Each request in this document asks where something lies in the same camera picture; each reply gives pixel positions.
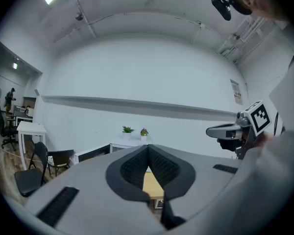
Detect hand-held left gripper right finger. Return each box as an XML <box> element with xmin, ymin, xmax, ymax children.
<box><xmin>148</xmin><ymin>144</ymin><xmax>241</xmax><ymax>233</ymax></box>

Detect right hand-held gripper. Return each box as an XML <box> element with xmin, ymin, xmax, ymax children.
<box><xmin>205</xmin><ymin>100</ymin><xmax>272</xmax><ymax>160</ymax></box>

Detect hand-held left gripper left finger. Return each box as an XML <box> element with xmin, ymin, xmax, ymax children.
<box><xmin>24</xmin><ymin>144</ymin><xmax>167</xmax><ymax>235</ymax></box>

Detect chair with patterned cushion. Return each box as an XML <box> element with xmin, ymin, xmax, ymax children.
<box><xmin>48</xmin><ymin>149</ymin><xmax>74</xmax><ymax>177</ymax></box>

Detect yellow wooden table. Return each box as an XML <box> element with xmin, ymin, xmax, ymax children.
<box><xmin>142</xmin><ymin>171</ymin><xmax>165</xmax><ymax>198</ymax></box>

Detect black folding chair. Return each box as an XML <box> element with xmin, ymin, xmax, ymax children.
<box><xmin>14</xmin><ymin>141</ymin><xmax>49</xmax><ymax>197</ymax></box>

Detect green leafy potted plant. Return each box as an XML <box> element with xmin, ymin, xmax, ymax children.
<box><xmin>122</xmin><ymin>125</ymin><xmax>136</xmax><ymax>141</ymax></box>

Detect white table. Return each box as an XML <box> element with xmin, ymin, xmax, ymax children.
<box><xmin>16</xmin><ymin>120</ymin><xmax>47</xmax><ymax>171</ymax></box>

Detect white ceiling pipes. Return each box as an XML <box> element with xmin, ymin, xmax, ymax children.
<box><xmin>217</xmin><ymin>16</ymin><xmax>267</xmax><ymax>64</ymax></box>

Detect black office chair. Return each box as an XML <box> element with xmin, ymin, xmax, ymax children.
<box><xmin>0</xmin><ymin>98</ymin><xmax>19</xmax><ymax>149</ymax></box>

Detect wall poster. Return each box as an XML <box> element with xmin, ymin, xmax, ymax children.
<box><xmin>230</xmin><ymin>79</ymin><xmax>244</xmax><ymax>106</ymax></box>

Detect black head-mounted camera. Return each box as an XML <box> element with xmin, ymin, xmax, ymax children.
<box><xmin>211</xmin><ymin>0</ymin><xmax>232</xmax><ymax>22</ymax></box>

